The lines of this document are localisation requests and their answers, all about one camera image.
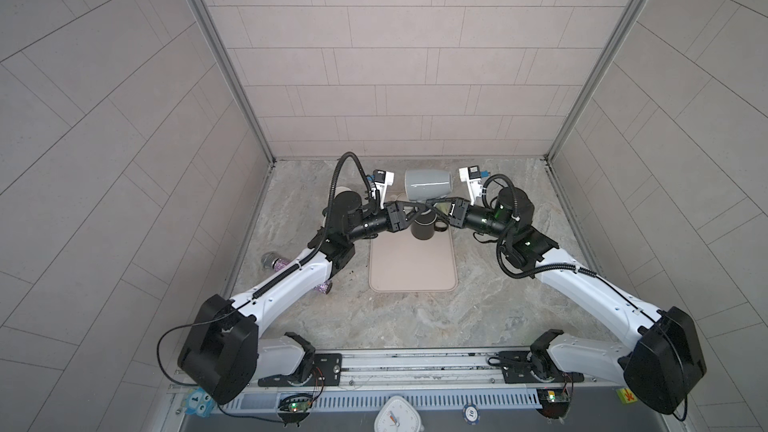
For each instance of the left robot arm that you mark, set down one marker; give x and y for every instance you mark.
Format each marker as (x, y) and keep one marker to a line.
(225, 349)

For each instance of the circuit board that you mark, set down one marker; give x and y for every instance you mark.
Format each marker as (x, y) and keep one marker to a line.
(555, 403)
(297, 403)

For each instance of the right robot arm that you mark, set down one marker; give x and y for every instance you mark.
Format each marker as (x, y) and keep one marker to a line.
(657, 354)

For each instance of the dark green mug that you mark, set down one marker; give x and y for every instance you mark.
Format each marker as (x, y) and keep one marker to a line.
(342, 192)

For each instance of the left circuit board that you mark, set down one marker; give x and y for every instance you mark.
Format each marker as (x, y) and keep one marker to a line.
(297, 403)

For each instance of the right circuit board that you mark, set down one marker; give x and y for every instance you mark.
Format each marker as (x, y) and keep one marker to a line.
(555, 403)

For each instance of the black mug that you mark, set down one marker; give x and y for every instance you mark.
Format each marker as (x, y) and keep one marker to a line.
(427, 224)

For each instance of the beige plastic tray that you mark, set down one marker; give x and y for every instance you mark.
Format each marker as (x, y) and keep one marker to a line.
(399, 262)

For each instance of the round blue badge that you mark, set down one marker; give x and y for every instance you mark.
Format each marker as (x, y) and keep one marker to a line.
(470, 414)

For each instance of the grey mug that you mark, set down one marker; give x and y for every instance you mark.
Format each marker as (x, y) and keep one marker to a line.
(424, 184)

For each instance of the white kitchen timer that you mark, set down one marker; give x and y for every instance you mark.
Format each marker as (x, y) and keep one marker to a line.
(398, 415)

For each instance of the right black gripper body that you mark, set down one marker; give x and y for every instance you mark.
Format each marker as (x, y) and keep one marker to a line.
(464, 206)

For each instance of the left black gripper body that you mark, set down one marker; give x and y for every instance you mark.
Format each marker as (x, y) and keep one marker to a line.
(390, 225)

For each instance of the aluminium mounting rail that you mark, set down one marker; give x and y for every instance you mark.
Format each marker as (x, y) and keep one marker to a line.
(420, 366)

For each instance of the blue tag block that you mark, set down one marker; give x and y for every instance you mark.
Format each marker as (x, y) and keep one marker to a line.
(198, 403)

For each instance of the purple glitter tube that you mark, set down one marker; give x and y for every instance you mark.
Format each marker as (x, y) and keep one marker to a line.
(274, 261)

